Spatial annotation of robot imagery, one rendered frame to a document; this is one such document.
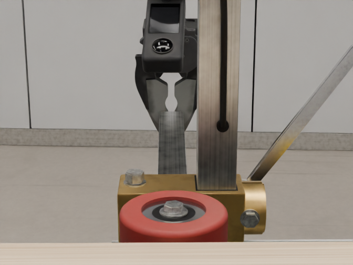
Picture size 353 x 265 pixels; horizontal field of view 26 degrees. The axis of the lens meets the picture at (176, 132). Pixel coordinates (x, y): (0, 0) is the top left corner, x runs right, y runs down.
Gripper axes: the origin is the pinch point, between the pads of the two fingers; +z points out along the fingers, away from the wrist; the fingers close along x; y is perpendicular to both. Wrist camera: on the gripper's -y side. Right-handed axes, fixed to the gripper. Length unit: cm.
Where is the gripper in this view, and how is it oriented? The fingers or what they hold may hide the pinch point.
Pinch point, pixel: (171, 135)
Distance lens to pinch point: 98.5
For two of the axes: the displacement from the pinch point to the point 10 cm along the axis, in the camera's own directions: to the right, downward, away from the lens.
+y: 0.0, -3.4, 9.4
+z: 0.0, 9.4, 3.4
